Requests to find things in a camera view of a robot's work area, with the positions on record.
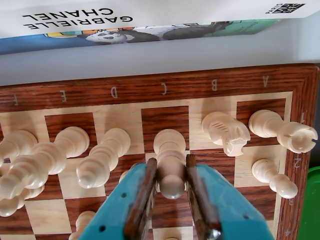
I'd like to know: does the white Gabrielle Chanel book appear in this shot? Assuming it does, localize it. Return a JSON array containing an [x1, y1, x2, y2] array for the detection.
[[0, 0, 320, 41]]

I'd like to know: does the panda illustrated book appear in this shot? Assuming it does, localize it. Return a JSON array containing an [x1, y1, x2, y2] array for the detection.
[[0, 18, 286, 56]]

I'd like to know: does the dark grey mat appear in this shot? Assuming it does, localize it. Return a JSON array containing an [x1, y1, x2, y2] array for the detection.
[[309, 64, 320, 171]]

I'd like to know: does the green plastic tray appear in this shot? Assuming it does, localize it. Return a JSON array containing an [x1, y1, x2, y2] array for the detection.
[[298, 166, 320, 240]]

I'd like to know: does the pale wooden chess rook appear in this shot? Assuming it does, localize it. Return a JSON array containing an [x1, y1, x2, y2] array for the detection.
[[248, 109, 319, 154]]

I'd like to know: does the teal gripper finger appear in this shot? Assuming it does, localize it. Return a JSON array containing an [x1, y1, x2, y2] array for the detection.
[[185, 153, 276, 240], [78, 157, 158, 240]]

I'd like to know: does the wooden chess board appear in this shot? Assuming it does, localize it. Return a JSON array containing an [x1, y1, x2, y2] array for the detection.
[[0, 63, 320, 240]]

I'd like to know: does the pale wooden chess knight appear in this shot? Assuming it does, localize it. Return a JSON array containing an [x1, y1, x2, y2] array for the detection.
[[201, 111, 251, 157]]

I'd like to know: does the pale wooden chess queen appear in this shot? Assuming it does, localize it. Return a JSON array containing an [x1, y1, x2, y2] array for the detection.
[[76, 127, 131, 189]]

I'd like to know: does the pale wooden chess king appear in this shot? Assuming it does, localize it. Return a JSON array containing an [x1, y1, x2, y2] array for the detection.
[[0, 126, 90, 201]]

